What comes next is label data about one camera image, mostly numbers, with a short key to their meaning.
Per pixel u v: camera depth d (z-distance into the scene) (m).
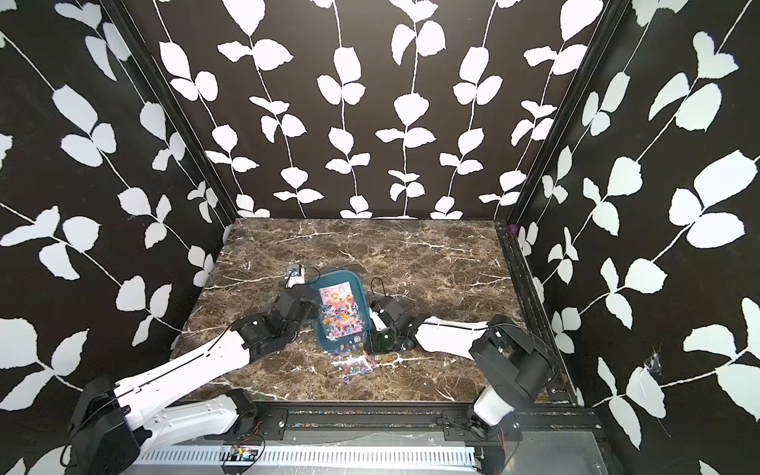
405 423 0.75
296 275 0.69
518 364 0.45
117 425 0.38
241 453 0.70
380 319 0.73
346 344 0.84
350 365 0.84
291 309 0.58
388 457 0.70
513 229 1.23
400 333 0.68
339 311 0.86
